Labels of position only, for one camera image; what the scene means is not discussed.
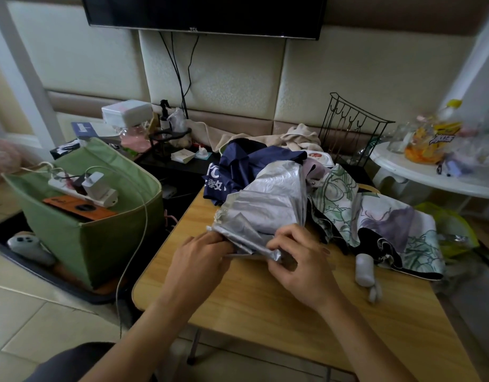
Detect person's right hand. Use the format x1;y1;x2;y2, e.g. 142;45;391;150
267;224;347;313

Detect person's left hand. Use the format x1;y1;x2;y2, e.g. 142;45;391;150
158;231;235;315

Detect silver shiny fabric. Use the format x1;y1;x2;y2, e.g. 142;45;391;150
206;160;309;262

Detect person's right forearm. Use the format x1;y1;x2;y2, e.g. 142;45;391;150
318;292;418;382

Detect person's left forearm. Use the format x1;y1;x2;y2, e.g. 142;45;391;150
79;296;197;382

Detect navy blue shirt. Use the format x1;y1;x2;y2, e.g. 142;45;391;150
202;138;308;206

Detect black low shelf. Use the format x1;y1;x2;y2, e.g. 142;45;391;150
135;145;221;203

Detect small white paper box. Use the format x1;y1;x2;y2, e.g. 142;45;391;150
171;149;196;164

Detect black metal table leg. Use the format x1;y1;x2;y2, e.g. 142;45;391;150
186;328;202;366

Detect green fabric storage box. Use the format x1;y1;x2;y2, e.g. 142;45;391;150
2;138;165;290

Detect floral print umbrella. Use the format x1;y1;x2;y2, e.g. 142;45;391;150
306;163;446;303

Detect beige cloth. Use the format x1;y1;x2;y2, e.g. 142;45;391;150
185;119;324;153

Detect pink translucent container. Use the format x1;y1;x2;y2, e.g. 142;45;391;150
120;125;152;154

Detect white charger plug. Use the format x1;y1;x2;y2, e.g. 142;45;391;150
82;172;110;200

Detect black pump spray bottle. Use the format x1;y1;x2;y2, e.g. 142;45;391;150
159;99;172;132

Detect orange flat case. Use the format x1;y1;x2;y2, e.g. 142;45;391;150
43;195;118;222

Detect white power strip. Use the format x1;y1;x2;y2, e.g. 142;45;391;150
48;177;119;208

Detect white square box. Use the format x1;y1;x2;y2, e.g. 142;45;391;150
101;99;153;129

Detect blue and white box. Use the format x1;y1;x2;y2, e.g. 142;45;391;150
71;121;122;147

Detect yellow green plastic bag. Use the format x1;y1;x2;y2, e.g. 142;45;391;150
415;201;480;259

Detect clear glass jar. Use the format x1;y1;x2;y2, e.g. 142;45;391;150
387;123;417;154

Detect white round side table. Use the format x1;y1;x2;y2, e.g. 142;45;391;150
369;141;489;213

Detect person's dark trousers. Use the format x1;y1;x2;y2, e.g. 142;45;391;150
24;342;157;382

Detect grey handheld device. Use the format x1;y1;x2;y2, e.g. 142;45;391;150
7;232;56;267

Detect black floor tray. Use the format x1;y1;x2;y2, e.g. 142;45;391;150
0;211;149;305

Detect yellow label drink bottle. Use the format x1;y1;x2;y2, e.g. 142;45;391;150
404;99;464;165

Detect black flat television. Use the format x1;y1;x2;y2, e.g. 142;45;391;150
81;0;328;40

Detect white charging cable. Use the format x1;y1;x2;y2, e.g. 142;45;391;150
21;161;149;339

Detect black wire rack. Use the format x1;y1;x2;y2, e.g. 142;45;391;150
318;92;395;167

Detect black television cables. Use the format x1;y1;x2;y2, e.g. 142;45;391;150
158;32;200;120

